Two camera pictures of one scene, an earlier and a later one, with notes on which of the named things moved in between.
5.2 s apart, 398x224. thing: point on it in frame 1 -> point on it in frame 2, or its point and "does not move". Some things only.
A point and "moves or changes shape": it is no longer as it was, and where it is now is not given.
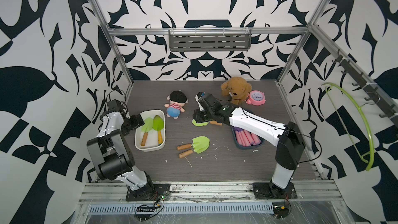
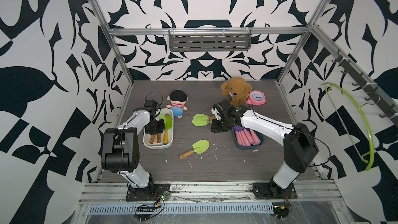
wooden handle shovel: [200, 143] -> [161, 116]
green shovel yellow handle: [158, 125] moves or changes shape
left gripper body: [133, 124] -> [159, 127]
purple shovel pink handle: [239, 136] does not move
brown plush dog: [237, 88] does not move
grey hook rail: [374, 95] does not move
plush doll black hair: [177, 99] does not move
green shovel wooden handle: [146, 126] moves or changes shape
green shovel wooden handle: [196, 124] does not move
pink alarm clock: [256, 97] does not move
